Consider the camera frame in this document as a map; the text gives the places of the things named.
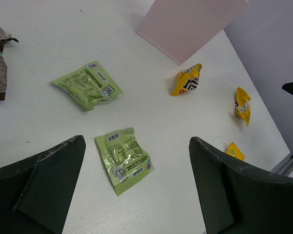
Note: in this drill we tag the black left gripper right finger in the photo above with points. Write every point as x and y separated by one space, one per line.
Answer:
237 197

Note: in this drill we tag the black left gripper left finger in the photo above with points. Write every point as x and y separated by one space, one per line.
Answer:
36 192

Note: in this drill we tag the yellow candy bag front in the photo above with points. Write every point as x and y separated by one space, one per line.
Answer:
242 106

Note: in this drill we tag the yellow candy bag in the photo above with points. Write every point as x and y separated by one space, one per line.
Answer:
242 106
187 80
234 151

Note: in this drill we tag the green snack packet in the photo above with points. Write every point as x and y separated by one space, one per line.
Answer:
89 85
125 161

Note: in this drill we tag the pink paper bag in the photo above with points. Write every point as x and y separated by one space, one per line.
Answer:
179 28

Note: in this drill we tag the aluminium table rail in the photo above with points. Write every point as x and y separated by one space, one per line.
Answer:
285 166

